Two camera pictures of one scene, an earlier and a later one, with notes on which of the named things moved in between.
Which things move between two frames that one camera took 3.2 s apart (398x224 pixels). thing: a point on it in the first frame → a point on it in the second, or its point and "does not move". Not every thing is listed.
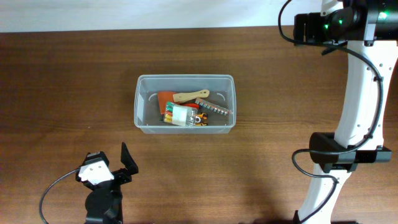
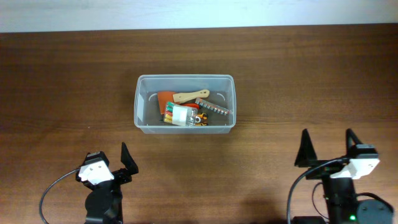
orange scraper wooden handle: [165, 96] does not move
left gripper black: [127, 160] does not move
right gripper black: [311, 22] → [306, 153]
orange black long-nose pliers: [201, 119] does not move
